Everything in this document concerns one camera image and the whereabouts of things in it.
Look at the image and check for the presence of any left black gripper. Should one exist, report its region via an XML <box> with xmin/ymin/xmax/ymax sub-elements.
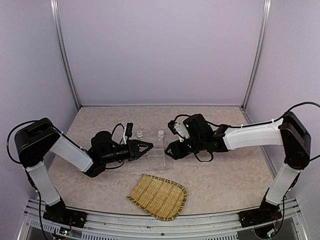
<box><xmin>101</xmin><ymin>139</ymin><xmax>154</xmax><ymax>164</ymax></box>

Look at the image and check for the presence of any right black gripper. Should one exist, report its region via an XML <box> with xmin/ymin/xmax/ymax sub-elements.
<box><xmin>164</xmin><ymin>135</ymin><xmax>205</xmax><ymax>160</ymax></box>

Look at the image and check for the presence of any clear plastic pill organizer box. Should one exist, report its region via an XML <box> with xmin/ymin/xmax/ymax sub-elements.
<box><xmin>146</xmin><ymin>136</ymin><xmax>173</xmax><ymax>171</ymax></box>

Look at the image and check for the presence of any small white pill bottle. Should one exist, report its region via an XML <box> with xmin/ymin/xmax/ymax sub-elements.
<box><xmin>136</xmin><ymin>130</ymin><xmax>143</xmax><ymax>140</ymax></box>

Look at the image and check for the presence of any white capped pill bottle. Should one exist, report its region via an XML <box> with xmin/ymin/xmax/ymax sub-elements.
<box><xmin>157</xmin><ymin>130</ymin><xmax>165</xmax><ymax>140</ymax></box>

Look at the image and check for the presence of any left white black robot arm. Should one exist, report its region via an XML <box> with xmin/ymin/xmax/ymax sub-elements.
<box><xmin>6</xmin><ymin>117</ymin><xmax>154</xmax><ymax>223</ymax></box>

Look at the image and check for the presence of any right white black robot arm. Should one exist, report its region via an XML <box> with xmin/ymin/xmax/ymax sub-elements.
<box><xmin>164</xmin><ymin>109</ymin><xmax>313</xmax><ymax>227</ymax></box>

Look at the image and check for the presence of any woven bamboo tray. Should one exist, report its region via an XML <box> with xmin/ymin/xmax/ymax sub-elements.
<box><xmin>127</xmin><ymin>174</ymin><xmax>188</xmax><ymax>222</ymax></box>

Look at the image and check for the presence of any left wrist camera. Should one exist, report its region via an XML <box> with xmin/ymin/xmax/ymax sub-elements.
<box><xmin>122</xmin><ymin>122</ymin><xmax>134</xmax><ymax>145</ymax></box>

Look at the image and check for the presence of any left aluminium frame post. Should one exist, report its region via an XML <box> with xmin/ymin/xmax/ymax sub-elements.
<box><xmin>49</xmin><ymin>0</ymin><xmax>82</xmax><ymax>111</ymax></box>

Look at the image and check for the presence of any aluminium frame post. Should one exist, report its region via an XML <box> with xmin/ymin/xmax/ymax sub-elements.
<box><xmin>241</xmin><ymin>0</ymin><xmax>272</xmax><ymax>112</ymax></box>
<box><xmin>49</xmin><ymin>0</ymin><xmax>82</xmax><ymax>111</ymax></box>

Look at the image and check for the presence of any right aluminium frame post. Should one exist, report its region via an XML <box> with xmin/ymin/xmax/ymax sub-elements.
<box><xmin>241</xmin><ymin>0</ymin><xmax>272</xmax><ymax>112</ymax></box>

